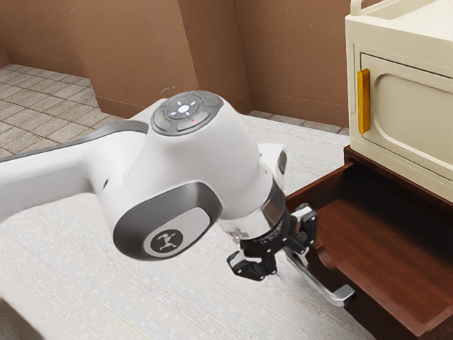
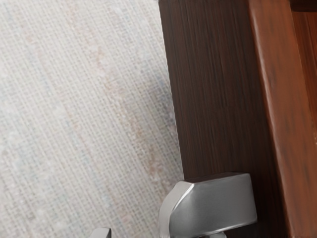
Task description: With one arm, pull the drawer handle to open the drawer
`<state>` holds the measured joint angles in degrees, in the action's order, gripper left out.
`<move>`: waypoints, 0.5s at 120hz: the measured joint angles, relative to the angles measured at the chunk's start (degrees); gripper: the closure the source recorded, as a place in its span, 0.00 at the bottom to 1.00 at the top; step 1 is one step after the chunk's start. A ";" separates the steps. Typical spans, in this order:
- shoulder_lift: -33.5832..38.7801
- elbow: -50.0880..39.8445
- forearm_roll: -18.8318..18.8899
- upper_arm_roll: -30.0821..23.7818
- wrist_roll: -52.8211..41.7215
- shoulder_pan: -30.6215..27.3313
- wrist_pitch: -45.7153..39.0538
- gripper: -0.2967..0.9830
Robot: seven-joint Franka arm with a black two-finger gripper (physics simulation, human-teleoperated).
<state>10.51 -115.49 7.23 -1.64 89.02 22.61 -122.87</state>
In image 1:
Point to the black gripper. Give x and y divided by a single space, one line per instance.
270 239

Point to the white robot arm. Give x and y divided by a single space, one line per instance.
184 152

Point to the dark wooden cabinet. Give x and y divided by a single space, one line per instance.
349 154

